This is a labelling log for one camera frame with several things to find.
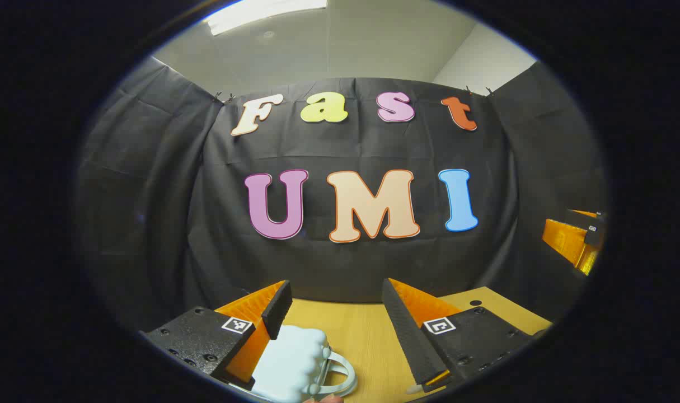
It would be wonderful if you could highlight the ceiling light panel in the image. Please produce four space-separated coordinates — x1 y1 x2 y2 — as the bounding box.
203 0 329 35

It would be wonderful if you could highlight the black backdrop cloth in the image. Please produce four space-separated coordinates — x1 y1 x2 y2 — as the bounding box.
77 56 606 336

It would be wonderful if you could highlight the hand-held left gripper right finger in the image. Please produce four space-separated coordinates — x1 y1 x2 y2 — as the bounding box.
382 278 545 394

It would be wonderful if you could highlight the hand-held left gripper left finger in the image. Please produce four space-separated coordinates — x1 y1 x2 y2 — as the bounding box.
140 280 293 391

